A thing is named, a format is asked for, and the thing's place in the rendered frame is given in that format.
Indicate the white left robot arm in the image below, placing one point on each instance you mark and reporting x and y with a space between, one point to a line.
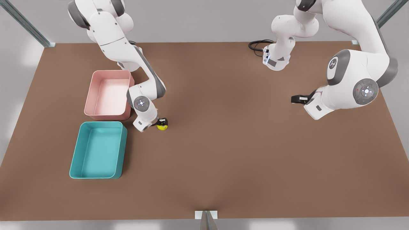
354 64

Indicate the pink plastic tray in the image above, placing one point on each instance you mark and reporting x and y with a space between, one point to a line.
108 95

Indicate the silver frame post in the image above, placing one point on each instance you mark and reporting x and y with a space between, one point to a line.
206 219
385 14
27 24

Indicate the small yellow ball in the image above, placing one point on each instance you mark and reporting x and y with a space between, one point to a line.
162 127

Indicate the teal plastic tray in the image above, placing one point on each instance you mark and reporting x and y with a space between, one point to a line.
98 150

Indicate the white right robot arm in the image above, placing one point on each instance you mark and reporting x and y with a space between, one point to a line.
121 51

